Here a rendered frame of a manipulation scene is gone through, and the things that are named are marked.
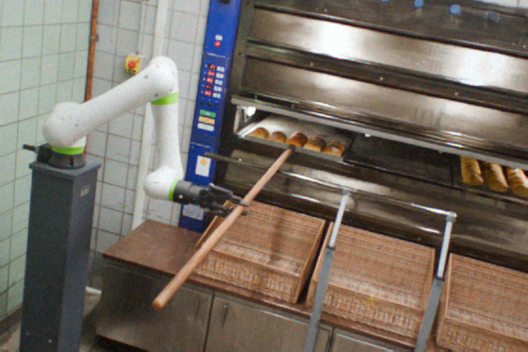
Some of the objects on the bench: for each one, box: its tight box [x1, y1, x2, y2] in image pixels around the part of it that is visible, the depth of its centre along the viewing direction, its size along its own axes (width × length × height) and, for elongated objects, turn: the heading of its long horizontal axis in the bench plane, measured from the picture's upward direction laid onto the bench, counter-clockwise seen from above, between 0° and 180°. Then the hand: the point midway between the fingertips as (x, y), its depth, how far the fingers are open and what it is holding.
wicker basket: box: [437, 254, 528, 352], centre depth 297 cm, size 49×56×28 cm
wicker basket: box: [192, 195, 325, 304], centre depth 322 cm, size 49×56×28 cm
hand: (239, 207), depth 239 cm, fingers closed on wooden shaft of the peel, 3 cm apart
